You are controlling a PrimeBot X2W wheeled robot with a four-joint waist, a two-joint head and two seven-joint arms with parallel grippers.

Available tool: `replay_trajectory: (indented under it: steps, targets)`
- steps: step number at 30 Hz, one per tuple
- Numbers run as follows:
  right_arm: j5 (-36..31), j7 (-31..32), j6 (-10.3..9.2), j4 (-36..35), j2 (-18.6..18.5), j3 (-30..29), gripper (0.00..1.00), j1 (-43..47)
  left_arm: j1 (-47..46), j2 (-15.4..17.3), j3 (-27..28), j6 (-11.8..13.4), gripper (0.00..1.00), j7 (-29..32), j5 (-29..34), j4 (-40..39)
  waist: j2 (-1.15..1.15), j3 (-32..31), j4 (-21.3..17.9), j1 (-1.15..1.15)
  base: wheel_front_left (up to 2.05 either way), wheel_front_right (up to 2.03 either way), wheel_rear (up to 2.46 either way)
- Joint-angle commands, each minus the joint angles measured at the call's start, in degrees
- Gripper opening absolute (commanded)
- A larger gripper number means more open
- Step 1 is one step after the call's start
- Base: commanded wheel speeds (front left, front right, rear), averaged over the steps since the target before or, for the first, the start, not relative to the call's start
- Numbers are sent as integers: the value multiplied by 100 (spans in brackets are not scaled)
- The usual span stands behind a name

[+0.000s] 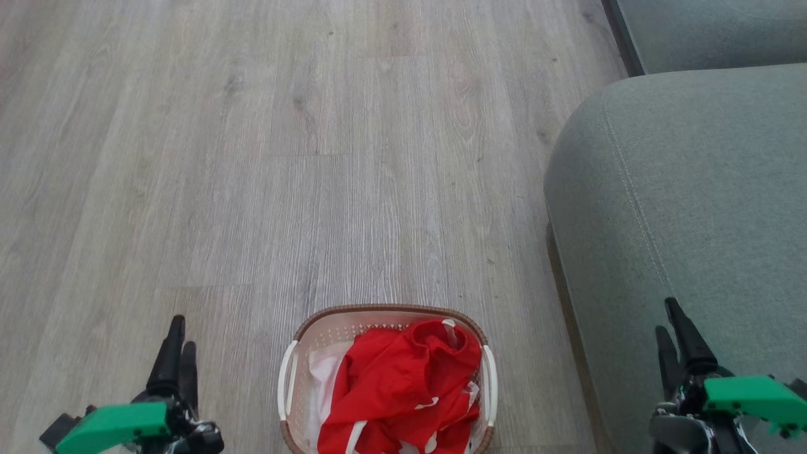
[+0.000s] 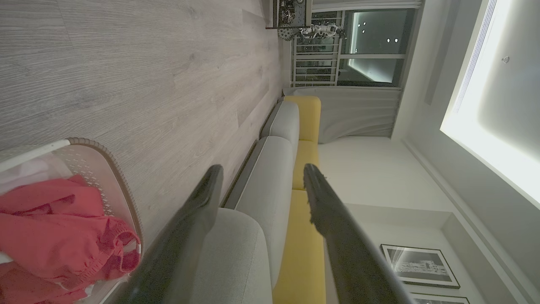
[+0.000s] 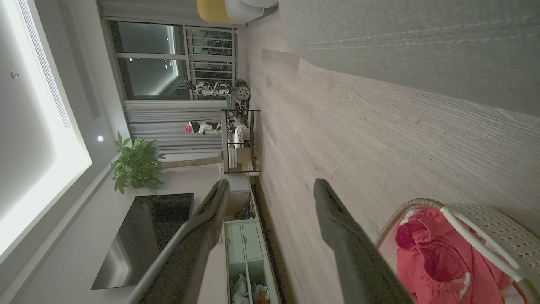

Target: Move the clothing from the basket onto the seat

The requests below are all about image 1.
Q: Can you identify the dark left gripper long finger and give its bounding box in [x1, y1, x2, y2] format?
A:
[146, 315, 186, 397]

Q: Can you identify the dark right gripper long finger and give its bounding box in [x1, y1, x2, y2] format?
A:
[665, 297, 719, 375]

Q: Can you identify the dark left gripper short finger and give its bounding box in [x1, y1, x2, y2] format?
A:
[179, 341, 199, 414]

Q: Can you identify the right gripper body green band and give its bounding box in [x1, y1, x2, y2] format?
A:
[649, 371, 807, 454]

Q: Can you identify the dark right gripper short finger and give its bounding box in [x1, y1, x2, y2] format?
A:
[654, 325, 684, 402]

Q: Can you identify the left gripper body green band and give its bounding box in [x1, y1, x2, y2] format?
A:
[40, 393, 225, 454]

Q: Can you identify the grey-green fabric sofa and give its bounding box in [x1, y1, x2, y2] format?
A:
[543, 0, 807, 454]

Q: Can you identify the white plastic laundry basket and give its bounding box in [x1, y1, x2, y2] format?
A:
[277, 305, 499, 454]

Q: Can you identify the red garment with white trim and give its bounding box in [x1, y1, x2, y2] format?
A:
[317, 318, 483, 454]

